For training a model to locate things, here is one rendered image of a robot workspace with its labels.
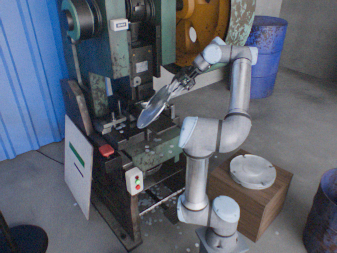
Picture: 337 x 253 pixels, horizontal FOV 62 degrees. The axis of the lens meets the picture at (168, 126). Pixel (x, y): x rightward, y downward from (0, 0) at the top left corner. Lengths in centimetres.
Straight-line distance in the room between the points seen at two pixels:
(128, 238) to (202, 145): 112
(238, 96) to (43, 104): 200
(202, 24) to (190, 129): 82
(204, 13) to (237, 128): 83
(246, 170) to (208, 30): 90
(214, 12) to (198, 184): 90
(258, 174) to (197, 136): 98
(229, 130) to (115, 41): 69
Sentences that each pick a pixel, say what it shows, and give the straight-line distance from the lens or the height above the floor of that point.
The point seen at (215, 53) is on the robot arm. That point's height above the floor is 124.
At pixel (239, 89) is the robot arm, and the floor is 116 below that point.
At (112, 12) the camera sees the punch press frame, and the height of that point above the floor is 136.
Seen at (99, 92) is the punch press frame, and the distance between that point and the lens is 176.
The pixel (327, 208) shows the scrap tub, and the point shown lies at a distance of 179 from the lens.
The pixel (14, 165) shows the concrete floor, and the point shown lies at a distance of 281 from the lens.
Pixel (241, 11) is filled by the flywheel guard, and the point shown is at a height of 135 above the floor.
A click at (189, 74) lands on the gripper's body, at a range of 133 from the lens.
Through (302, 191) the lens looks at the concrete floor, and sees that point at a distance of 248.
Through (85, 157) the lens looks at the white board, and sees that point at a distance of 191.
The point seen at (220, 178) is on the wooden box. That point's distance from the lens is 186.
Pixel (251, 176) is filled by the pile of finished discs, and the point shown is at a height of 39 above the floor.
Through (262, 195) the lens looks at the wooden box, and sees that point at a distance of 182.
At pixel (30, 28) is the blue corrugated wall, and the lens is 250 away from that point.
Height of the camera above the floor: 161
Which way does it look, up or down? 33 degrees down
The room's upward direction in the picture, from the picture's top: straight up
